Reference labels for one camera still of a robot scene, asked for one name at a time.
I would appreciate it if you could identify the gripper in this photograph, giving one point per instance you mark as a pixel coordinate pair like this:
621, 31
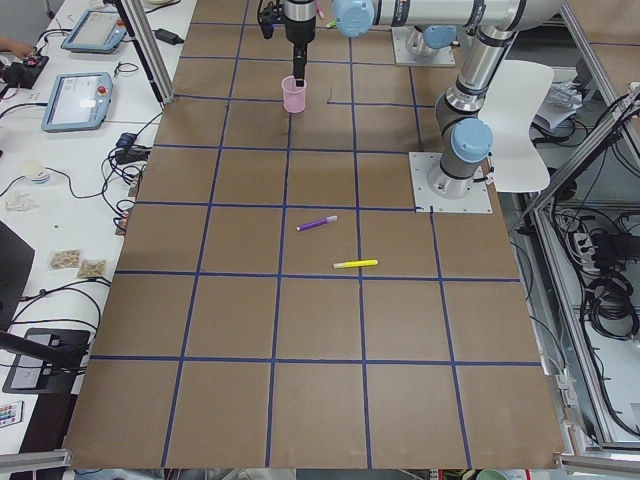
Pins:
298, 26

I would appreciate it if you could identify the purple pen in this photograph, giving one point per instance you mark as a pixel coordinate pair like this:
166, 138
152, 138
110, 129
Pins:
316, 223

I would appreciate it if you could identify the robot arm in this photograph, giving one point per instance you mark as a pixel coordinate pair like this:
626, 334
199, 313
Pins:
467, 140
428, 40

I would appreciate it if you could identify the pink plastic cup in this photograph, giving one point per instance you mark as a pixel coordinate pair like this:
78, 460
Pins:
294, 96

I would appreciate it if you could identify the black power adapter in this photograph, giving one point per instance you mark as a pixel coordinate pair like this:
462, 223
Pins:
168, 37

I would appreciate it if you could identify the far teach pendant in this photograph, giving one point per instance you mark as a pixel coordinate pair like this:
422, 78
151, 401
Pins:
97, 31

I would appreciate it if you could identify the teach pendant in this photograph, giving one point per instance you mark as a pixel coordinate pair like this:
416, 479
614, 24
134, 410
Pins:
97, 31
78, 102

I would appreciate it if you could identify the yellow pen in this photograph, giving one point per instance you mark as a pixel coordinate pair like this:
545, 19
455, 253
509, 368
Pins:
352, 264

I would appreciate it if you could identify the white plastic chair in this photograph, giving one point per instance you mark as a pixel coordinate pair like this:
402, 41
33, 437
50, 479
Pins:
512, 100

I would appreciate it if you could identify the near teach pendant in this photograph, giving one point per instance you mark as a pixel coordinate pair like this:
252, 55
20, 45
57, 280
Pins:
78, 102

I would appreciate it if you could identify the snack bag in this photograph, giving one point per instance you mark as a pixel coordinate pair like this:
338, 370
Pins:
89, 268
65, 259

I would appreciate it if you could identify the black monitor stand base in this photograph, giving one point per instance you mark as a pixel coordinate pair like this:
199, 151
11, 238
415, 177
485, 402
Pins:
46, 361

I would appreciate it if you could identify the small remote control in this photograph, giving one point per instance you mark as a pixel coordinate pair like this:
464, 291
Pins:
11, 413

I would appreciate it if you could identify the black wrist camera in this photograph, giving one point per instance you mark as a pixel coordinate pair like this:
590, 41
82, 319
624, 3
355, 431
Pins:
268, 16

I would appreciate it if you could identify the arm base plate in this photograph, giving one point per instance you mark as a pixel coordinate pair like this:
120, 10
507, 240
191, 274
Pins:
444, 58
434, 192

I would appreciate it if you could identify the aluminium frame post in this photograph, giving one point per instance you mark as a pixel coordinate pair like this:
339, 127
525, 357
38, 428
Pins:
140, 32

